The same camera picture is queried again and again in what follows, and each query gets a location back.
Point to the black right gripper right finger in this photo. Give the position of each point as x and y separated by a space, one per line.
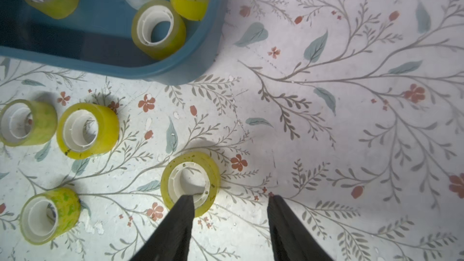
290 240

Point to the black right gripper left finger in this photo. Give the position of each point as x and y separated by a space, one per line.
171 240

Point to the green patterned tape roll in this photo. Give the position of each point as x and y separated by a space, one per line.
49 215

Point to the teal plastic storage box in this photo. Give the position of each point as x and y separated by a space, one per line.
96 38

